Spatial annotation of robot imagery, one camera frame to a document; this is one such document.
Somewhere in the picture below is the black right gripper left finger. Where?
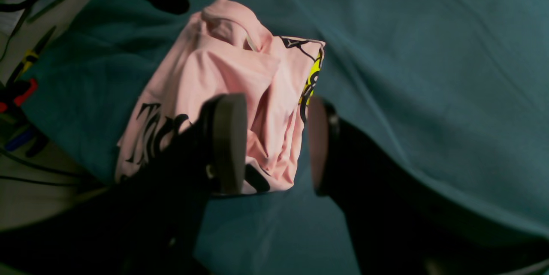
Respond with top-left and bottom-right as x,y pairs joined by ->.
1,94 -> 247,275

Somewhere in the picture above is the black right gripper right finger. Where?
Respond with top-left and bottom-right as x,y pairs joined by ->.
308,97 -> 548,275

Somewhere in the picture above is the pink T-shirt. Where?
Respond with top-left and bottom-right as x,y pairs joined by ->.
115,0 -> 325,195

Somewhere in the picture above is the teal table cloth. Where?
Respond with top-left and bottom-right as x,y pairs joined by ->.
21,0 -> 549,275

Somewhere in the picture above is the orange clamp top right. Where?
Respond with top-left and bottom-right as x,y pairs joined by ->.
0,78 -> 39,113

